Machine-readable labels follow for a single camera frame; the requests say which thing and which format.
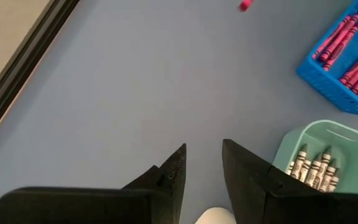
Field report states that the white plastic bin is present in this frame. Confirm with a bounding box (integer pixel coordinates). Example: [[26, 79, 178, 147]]
[[194, 207, 237, 224]]

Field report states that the blue slotted plastic basket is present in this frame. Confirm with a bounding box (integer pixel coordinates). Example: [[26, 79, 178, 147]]
[[296, 0, 358, 118]]

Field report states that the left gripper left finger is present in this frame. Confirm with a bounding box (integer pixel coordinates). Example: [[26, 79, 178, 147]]
[[0, 142, 187, 224]]

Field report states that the teal plastic bin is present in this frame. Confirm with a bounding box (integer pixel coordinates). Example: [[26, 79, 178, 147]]
[[272, 119, 358, 195]]

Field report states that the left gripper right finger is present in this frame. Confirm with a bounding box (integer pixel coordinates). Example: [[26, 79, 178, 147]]
[[222, 139, 358, 224]]

